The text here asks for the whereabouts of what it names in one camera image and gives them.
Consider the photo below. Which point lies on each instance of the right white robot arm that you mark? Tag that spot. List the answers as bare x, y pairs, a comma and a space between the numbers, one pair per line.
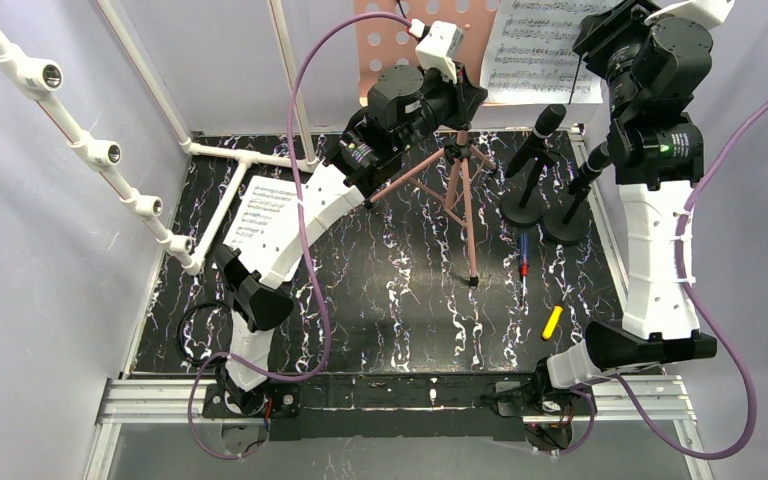
652, 59

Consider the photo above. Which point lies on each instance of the blue red screwdriver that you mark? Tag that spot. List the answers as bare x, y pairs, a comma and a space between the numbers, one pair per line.
524, 265

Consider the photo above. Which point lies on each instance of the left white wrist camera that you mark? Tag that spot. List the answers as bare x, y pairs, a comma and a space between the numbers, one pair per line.
437, 45

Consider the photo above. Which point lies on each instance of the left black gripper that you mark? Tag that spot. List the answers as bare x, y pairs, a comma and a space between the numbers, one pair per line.
466, 92

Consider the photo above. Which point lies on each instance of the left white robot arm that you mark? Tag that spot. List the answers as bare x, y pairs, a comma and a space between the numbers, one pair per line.
260, 299

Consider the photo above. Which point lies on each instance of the right black microphone on stand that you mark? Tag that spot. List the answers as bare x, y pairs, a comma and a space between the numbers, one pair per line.
566, 226

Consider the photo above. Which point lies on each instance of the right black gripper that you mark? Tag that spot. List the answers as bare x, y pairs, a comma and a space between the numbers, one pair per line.
596, 26

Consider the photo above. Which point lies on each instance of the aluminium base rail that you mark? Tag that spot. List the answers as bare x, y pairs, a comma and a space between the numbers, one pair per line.
420, 405

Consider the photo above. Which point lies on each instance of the pink music stand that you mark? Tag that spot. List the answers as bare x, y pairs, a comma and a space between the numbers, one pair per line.
407, 104

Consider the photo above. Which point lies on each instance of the sheet music page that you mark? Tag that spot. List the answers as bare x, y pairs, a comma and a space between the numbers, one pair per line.
261, 202
529, 60

